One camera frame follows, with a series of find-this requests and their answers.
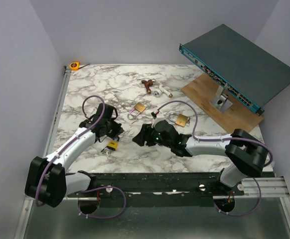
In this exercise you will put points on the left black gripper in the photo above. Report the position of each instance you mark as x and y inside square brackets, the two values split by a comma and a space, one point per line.
[117, 130]

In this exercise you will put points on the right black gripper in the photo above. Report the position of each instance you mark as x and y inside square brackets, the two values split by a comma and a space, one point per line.
[145, 134]

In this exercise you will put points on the small brass long-shackle padlock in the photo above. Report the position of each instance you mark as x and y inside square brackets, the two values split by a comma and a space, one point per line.
[134, 113]

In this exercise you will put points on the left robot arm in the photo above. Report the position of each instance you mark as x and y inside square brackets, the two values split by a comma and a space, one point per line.
[48, 182]

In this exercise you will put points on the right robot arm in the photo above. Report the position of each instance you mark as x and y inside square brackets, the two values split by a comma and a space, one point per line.
[248, 156]

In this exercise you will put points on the yellow padlock with keys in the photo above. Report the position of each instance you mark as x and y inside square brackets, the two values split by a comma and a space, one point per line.
[111, 146]

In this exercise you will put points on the white faucet tap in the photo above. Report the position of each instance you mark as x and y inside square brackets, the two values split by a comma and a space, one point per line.
[162, 90]

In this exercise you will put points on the brown faucet tap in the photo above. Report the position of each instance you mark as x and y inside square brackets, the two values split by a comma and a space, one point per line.
[148, 84]

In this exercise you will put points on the orange tape measure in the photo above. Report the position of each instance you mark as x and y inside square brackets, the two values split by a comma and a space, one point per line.
[75, 66]

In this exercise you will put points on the wooden board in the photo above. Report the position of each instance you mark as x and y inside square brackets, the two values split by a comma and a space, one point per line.
[203, 89]

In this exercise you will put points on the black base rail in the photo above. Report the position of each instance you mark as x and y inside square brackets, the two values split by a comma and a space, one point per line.
[150, 190]

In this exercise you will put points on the metal switch stand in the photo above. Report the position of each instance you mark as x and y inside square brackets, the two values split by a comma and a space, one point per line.
[221, 100]

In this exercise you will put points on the teal network switch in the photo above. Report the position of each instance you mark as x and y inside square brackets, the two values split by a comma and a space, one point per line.
[246, 71]

